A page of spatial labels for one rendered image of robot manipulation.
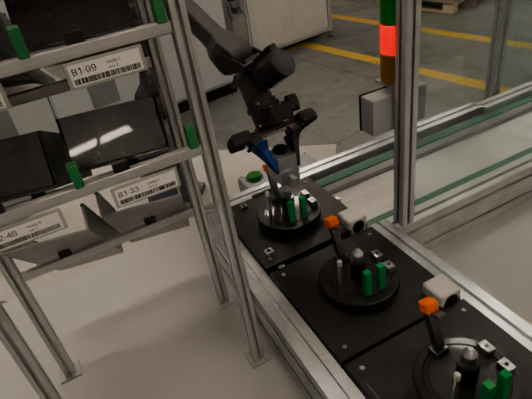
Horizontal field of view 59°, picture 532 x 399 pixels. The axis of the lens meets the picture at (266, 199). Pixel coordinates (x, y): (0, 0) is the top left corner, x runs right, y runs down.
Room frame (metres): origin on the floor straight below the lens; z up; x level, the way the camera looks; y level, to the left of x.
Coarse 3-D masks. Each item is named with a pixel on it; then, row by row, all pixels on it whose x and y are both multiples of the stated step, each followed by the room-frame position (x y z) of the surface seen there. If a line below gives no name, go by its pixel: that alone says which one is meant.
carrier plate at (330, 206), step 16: (320, 192) 0.92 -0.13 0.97; (256, 208) 0.90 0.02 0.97; (336, 208) 0.85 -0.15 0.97; (240, 224) 0.85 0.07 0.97; (256, 224) 0.84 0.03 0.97; (320, 224) 0.80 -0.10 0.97; (240, 240) 0.81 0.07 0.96; (256, 240) 0.78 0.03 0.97; (272, 240) 0.77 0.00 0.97; (288, 240) 0.77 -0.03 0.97; (304, 240) 0.76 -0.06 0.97; (320, 240) 0.75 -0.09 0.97; (256, 256) 0.73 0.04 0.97; (272, 256) 0.72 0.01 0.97; (288, 256) 0.71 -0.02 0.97; (304, 256) 0.72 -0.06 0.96
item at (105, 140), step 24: (72, 120) 0.59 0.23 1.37; (96, 120) 0.60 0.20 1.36; (120, 120) 0.60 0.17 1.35; (144, 120) 0.60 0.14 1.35; (72, 144) 0.58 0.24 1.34; (96, 144) 0.58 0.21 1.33; (120, 144) 0.58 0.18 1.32; (144, 144) 0.59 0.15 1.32; (168, 144) 0.59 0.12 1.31; (96, 168) 0.57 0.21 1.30
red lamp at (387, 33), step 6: (384, 30) 0.79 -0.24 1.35; (390, 30) 0.79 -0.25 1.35; (384, 36) 0.79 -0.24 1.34; (390, 36) 0.79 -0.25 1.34; (384, 42) 0.79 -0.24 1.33; (390, 42) 0.79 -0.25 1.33; (384, 48) 0.79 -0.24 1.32; (390, 48) 0.79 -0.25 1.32; (384, 54) 0.79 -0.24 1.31; (390, 54) 0.79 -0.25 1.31
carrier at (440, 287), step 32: (320, 256) 0.70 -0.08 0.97; (352, 256) 0.61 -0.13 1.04; (384, 256) 0.65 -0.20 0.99; (288, 288) 0.63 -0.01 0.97; (320, 288) 0.61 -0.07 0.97; (352, 288) 0.58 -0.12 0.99; (384, 288) 0.57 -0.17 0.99; (416, 288) 0.57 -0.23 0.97; (448, 288) 0.54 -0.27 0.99; (320, 320) 0.54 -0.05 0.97; (352, 320) 0.53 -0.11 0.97; (384, 320) 0.52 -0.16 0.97; (416, 320) 0.51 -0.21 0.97; (352, 352) 0.47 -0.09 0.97
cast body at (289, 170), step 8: (280, 144) 0.86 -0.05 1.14; (272, 152) 0.85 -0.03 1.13; (280, 152) 0.83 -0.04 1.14; (288, 152) 0.84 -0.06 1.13; (280, 160) 0.82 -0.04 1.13; (288, 160) 0.82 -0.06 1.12; (296, 160) 0.83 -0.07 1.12; (280, 168) 0.82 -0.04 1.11; (288, 168) 0.82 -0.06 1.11; (296, 168) 0.82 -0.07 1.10; (272, 176) 0.85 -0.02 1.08; (280, 176) 0.81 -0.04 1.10; (288, 176) 0.82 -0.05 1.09; (296, 176) 0.82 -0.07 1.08; (296, 184) 0.80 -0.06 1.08
